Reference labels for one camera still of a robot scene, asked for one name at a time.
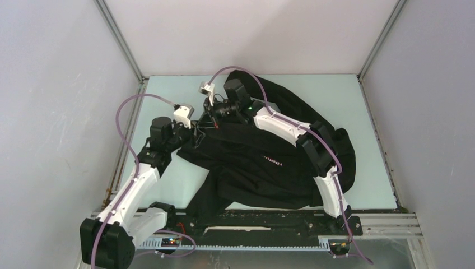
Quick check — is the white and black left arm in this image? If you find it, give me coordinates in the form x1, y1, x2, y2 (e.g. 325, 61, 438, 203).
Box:
80, 117, 195, 268

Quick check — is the aluminium frame rail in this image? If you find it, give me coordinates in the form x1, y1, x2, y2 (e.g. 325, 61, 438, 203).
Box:
76, 211, 435, 269

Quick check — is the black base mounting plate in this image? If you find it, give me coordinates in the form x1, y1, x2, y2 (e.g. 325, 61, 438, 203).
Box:
167, 210, 363, 249

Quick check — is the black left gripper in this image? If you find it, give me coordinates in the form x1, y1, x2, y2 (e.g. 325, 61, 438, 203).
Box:
166, 119, 206, 152

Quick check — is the black jacket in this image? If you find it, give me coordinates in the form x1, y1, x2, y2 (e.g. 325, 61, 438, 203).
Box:
177, 70, 356, 221

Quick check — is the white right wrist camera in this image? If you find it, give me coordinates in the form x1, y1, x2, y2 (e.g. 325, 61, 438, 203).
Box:
198, 81, 215, 106

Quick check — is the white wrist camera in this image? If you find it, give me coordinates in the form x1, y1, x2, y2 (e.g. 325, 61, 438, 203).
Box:
173, 104, 194, 129
198, 81, 215, 106

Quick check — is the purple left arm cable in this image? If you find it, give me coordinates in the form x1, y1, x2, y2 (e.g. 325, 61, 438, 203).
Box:
91, 93, 197, 269

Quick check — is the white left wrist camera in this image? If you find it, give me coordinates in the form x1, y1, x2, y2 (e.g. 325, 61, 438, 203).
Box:
173, 104, 194, 129

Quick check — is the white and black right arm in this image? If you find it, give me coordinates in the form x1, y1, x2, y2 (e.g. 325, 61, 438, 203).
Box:
199, 79, 349, 234

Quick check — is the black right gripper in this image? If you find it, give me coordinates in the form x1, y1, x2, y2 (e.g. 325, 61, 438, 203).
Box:
197, 96, 239, 129

